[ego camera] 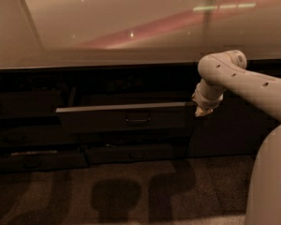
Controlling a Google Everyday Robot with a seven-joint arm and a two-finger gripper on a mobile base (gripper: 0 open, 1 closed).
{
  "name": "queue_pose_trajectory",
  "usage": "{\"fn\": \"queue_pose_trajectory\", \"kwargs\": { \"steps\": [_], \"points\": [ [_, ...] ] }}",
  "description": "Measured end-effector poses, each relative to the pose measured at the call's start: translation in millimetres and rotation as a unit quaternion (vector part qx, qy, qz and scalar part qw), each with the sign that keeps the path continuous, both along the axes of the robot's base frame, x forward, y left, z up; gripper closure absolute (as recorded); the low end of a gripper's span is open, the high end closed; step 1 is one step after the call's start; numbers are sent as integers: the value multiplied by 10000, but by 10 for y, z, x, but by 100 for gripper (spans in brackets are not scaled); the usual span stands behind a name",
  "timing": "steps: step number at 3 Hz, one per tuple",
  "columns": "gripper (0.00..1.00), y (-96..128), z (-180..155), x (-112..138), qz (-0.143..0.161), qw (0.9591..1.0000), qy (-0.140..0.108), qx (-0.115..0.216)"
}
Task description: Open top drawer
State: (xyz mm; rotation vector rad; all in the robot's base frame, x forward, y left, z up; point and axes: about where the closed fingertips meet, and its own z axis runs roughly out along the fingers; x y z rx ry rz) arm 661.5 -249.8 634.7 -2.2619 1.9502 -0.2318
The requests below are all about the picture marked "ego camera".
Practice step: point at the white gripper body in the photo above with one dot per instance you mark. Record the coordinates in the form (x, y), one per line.
(204, 101)

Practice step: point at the dark drawer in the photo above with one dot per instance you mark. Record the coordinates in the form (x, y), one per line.
(123, 113)
(30, 104)
(134, 153)
(143, 136)
(42, 161)
(35, 136)

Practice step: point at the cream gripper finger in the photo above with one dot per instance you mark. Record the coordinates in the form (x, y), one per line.
(202, 112)

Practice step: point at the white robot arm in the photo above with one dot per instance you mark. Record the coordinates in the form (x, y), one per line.
(264, 197)

